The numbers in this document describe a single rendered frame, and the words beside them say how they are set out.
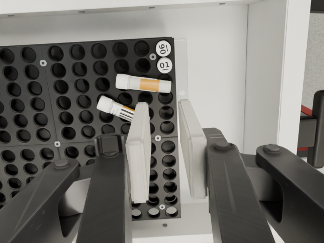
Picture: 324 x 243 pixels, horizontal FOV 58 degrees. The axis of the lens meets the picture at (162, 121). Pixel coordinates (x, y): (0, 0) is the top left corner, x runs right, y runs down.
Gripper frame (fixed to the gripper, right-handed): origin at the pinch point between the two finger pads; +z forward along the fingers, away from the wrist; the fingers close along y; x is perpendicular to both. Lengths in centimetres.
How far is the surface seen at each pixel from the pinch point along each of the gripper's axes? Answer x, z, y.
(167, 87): 1.1, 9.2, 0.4
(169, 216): -12.3, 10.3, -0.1
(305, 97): -25, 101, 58
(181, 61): 2.5, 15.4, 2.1
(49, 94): 1.1, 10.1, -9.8
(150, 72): 2.3, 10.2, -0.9
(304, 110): -15, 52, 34
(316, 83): -20, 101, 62
